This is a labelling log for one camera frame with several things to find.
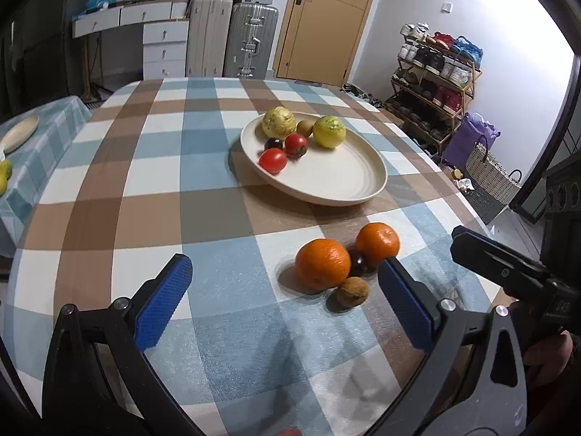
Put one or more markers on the teal checked tablecloth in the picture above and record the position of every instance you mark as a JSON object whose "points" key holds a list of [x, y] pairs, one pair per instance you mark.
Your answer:
{"points": [[50, 145]]}

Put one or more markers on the wooden shoe rack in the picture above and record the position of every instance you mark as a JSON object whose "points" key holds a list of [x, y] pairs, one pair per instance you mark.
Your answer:
{"points": [[467, 86]]}

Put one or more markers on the red cherry tomato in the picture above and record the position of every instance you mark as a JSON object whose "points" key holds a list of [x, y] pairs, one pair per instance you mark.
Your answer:
{"points": [[273, 160], [296, 144]]}

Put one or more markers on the cream round plate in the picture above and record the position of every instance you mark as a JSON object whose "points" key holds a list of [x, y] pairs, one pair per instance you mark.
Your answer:
{"points": [[336, 168]]}

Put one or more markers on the white desk with drawers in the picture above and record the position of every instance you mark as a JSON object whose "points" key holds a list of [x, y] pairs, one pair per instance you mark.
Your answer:
{"points": [[159, 41]]}

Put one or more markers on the purple bag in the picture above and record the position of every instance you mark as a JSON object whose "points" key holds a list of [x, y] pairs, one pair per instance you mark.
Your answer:
{"points": [[472, 141]]}

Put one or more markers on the dark basket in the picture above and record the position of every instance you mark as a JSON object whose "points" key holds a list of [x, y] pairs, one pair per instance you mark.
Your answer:
{"points": [[483, 200]]}

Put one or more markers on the woven basket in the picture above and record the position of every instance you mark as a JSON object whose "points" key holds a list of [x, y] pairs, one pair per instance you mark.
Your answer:
{"points": [[492, 175]]}

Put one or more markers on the orange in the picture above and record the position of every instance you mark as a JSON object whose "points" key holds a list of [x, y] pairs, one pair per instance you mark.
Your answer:
{"points": [[377, 243], [323, 264]]}

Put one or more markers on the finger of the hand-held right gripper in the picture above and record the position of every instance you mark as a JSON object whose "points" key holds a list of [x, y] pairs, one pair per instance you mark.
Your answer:
{"points": [[494, 261]]}

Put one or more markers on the rows of racked shoes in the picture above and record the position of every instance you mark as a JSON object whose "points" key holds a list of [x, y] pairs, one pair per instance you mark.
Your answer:
{"points": [[431, 68]]}

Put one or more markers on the wooden door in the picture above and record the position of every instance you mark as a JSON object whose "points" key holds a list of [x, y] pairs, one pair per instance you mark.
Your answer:
{"points": [[327, 18]]}

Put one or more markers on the person's right hand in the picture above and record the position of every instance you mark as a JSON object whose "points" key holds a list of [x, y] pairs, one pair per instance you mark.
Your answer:
{"points": [[549, 359]]}

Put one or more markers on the beige suitcase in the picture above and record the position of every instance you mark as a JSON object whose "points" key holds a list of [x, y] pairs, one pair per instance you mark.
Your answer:
{"points": [[209, 38]]}

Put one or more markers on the brown kiwi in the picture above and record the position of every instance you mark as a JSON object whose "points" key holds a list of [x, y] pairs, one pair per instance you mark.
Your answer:
{"points": [[305, 127]]}

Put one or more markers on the wooden plate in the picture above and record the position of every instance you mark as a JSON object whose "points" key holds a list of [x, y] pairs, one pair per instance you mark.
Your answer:
{"points": [[18, 132]]}

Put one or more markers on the silver suitcase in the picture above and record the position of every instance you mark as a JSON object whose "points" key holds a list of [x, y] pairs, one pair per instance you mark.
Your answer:
{"points": [[250, 41]]}

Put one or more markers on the pile of loose shoes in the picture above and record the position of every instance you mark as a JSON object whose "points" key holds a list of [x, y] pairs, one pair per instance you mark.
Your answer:
{"points": [[361, 94]]}

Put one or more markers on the yellow-green lemon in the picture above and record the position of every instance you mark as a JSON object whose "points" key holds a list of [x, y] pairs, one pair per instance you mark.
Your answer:
{"points": [[329, 131]]}

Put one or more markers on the dark plum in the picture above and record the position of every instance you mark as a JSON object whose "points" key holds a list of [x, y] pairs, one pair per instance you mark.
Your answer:
{"points": [[272, 143], [357, 263]]}

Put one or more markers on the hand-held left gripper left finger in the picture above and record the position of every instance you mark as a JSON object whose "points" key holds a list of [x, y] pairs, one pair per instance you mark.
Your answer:
{"points": [[163, 302]]}

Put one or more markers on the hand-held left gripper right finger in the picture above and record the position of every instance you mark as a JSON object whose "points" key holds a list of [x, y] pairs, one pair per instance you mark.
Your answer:
{"points": [[404, 304]]}

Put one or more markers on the wrinkled yellow guava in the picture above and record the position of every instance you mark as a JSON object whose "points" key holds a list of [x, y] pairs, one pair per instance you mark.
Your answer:
{"points": [[278, 122]]}

